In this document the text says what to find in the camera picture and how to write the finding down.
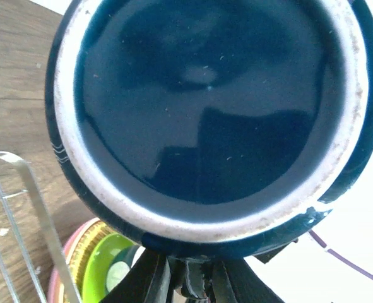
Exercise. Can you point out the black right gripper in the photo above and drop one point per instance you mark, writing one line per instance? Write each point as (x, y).
(149, 281)

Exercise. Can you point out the white and teal bowl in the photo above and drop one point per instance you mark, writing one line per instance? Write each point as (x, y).
(121, 265)

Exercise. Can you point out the dark blue ceramic mug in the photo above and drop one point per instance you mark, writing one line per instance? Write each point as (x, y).
(212, 129)

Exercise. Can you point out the green plastic plate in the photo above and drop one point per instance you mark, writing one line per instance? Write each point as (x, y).
(94, 280)

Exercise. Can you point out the woven bamboo tray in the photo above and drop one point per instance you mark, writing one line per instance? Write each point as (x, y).
(90, 234)

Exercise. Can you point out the pink rimmed plate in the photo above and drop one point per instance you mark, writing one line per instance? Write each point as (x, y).
(54, 281)

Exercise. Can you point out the chrome wire dish rack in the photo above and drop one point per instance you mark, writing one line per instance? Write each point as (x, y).
(31, 236)

